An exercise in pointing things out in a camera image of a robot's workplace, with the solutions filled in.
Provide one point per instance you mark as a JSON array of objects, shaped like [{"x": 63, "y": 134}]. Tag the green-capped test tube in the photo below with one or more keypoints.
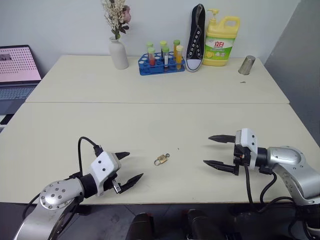
[
  {"x": 176, "y": 42},
  {"x": 163, "y": 43},
  {"x": 149, "y": 44}
]

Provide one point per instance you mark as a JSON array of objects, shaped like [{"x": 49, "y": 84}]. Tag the open laptop pink screen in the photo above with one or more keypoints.
[{"x": 15, "y": 65}]

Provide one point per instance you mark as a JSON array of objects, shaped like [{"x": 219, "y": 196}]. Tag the upturned steel cup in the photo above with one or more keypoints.
[{"x": 247, "y": 65}]

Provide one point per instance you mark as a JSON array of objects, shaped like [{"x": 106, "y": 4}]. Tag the green-capped tube orange liquid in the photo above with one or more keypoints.
[{"x": 179, "y": 56}]

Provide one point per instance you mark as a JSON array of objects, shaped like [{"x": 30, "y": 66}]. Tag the yellow dish soap bottle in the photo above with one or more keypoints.
[{"x": 220, "y": 42}]

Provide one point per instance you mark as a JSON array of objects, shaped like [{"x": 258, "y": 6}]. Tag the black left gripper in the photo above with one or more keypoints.
[{"x": 110, "y": 182}]

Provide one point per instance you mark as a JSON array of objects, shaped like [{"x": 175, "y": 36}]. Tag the green-capped tube red liquid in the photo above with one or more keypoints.
[{"x": 151, "y": 56}]

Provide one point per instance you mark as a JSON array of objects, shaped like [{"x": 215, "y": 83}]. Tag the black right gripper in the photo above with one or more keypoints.
[{"x": 241, "y": 156}]

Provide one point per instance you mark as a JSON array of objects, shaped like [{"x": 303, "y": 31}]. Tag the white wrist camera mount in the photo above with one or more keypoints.
[
  {"x": 103, "y": 165},
  {"x": 247, "y": 142}
]

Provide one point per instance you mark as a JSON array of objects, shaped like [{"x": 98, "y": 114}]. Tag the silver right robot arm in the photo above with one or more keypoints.
[{"x": 292, "y": 162}]

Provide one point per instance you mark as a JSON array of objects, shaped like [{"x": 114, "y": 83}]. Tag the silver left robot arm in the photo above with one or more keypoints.
[{"x": 57, "y": 195}]

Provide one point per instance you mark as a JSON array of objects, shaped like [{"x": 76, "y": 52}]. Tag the dried flower bouquet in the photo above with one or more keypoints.
[{"x": 116, "y": 17}]

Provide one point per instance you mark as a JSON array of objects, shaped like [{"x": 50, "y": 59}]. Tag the blue test tube rack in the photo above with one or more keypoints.
[{"x": 160, "y": 68}]

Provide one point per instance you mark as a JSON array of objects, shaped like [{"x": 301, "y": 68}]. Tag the green-capped tube dark liquid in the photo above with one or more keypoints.
[{"x": 165, "y": 56}]

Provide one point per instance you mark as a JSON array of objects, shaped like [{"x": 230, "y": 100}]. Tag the small brass padlock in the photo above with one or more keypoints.
[{"x": 161, "y": 160}]

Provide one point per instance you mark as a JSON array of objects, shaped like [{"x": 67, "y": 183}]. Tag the dark rounded shape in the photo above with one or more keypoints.
[
  {"x": 202, "y": 225},
  {"x": 141, "y": 226}
]

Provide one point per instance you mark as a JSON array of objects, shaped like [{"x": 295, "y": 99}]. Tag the black canvas sneaker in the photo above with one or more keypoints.
[{"x": 196, "y": 37}]

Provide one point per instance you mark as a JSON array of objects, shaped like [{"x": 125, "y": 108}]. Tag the white ceramic vase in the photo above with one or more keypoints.
[{"x": 118, "y": 53}]

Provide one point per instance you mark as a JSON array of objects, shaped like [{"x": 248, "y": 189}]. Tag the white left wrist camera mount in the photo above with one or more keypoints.
[{"x": 103, "y": 165}]

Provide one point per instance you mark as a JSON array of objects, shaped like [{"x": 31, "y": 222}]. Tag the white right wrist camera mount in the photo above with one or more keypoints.
[{"x": 247, "y": 142}]

